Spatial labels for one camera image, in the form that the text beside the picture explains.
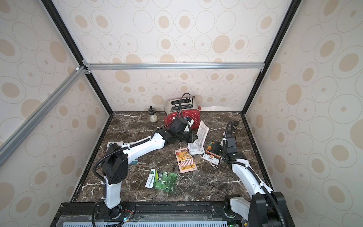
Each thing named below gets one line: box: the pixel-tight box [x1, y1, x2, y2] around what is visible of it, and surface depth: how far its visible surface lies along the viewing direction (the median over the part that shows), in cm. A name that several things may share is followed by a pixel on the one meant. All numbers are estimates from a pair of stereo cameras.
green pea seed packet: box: [144, 168, 179, 193], surface depth 85 cm
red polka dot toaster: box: [163, 97, 202, 130], surface depth 101 cm
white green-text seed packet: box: [187, 120, 210, 156], surface depth 93 cm
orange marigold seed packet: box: [202, 141, 221, 166], surface depth 96 cm
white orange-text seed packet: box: [174, 147, 198, 174], surface depth 94 cm
